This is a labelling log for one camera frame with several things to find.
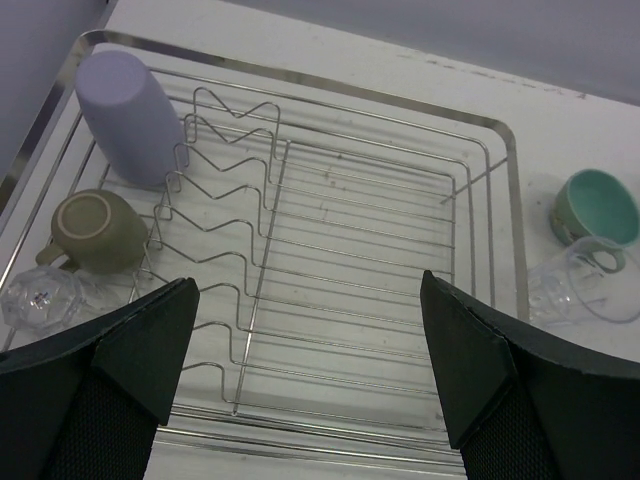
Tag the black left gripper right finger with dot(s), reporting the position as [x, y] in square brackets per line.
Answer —
[520, 403]

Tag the olive ceramic mug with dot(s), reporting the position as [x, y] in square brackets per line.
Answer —
[97, 231]

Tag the metal wire dish rack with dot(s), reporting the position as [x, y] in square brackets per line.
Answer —
[307, 213]

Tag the small green teal cup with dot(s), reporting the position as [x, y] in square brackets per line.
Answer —
[594, 203]

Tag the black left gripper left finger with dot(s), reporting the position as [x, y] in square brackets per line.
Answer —
[86, 403]

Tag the clear glass tumbler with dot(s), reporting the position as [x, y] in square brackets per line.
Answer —
[594, 279]
[46, 300]

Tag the lilac plastic cup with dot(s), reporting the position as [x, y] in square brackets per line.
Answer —
[131, 118]

